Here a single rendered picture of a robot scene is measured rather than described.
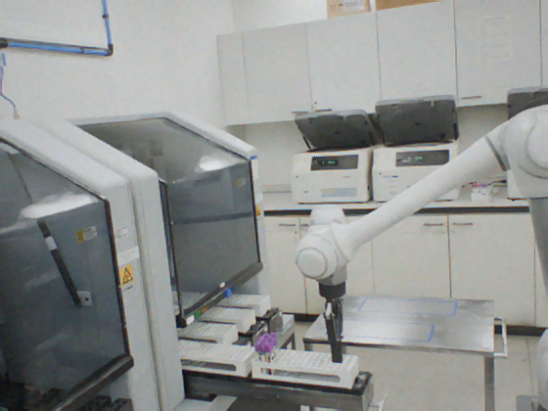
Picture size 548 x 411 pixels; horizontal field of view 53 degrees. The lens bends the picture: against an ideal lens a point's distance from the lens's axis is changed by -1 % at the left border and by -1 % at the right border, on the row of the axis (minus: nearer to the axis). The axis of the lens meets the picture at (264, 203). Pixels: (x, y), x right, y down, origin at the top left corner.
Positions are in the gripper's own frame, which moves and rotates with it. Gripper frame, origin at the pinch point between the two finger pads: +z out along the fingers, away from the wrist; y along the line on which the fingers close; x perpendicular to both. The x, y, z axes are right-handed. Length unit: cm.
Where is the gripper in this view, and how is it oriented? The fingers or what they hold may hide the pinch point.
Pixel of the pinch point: (337, 350)
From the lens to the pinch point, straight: 162.7
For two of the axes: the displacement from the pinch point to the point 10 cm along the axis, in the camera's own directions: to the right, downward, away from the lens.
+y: -3.8, 1.8, -9.1
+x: 9.2, -0.2, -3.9
